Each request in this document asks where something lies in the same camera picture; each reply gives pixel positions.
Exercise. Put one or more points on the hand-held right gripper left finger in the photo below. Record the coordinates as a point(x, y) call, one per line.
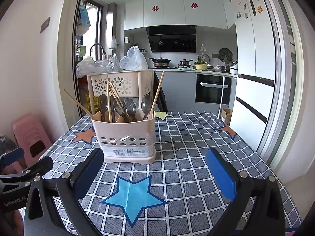
point(88, 174)

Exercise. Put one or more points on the blue checked tablecloth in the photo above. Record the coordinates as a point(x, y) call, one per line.
point(192, 157)

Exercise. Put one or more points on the beige plastic utensil holder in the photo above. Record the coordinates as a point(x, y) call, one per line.
point(123, 132)

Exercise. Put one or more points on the beige plastic storage cart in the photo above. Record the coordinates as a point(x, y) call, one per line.
point(128, 81)

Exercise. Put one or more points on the black kitchen faucet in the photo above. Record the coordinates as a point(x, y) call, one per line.
point(97, 45)

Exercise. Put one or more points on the brown cooking pot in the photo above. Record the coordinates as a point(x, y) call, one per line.
point(185, 63)

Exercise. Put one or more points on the dark round strainer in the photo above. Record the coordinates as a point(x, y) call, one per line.
point(225, 54)

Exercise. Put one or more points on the dark bag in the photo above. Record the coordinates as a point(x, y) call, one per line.
point(7, 142)

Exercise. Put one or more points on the group of fridge magnets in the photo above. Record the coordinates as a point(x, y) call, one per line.
point(259, 9)

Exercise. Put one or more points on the pink plastic stool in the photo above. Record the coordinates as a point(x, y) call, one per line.
point(29, 130)

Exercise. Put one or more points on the yellow bowl of greens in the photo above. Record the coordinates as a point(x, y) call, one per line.
point(200, 66)

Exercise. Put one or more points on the blue paper star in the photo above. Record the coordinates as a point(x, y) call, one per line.
point(134, 196)

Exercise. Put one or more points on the small cardboard box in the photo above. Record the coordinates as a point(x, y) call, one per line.
point(226, 116)

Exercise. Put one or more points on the small hanging white plastic bag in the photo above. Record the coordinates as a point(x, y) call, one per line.
point(112, 43)

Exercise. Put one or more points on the white wall cabinets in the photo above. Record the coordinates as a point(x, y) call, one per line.
point(177, 14)

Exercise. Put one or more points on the orange paper star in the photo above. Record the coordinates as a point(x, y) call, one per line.
point(85, 135)
point(227, 130)

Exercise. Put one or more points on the black wok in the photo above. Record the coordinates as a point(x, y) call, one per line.
point(160, 62)

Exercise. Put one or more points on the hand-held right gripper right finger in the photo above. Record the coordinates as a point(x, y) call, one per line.
point(220, 174)

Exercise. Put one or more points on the sliding door frame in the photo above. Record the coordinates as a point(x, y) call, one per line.
point(285, 78)

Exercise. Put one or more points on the bunch of wooden chopsticks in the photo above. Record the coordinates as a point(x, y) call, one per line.
point(157, 91)

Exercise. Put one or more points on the yellow paper star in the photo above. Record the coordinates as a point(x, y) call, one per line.
point(161, 115)

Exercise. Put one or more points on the grey base cabinet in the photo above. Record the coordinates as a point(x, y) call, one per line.
point(177, 91)

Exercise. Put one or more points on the pale green cup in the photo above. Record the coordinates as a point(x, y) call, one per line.
point(81, 50)

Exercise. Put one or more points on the black cloth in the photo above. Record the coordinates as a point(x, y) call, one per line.
point(161, 95)

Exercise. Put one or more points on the white wall hanger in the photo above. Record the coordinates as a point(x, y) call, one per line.
point(203, 47)

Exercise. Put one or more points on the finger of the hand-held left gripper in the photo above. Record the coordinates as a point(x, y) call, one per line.
point(40, 166)
point(12, 157)

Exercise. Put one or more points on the black range hood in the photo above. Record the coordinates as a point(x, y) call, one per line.
point(172, 39)

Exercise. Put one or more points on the white rice cooker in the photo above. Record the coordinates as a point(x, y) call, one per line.
point(233, 68)

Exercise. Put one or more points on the grey wall switch panel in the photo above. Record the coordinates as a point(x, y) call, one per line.
point(45, 24)

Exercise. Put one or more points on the white translucent plastic bag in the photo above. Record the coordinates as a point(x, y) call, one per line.
point(134, 57)

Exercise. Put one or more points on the clear plastic bag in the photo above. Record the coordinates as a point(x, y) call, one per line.
point(85, 67)
point(109, 64)

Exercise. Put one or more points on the red paper cut decoration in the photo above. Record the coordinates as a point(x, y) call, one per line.
point(155, 8)
point(194, 5)

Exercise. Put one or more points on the white refrigerator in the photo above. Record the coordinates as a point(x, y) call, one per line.
point(248, 54)

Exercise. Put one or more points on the blue and white hanging bag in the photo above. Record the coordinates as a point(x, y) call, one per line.
point(83, 19)

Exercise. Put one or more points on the black built-in oven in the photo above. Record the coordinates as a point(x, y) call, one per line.
point(211, 93)

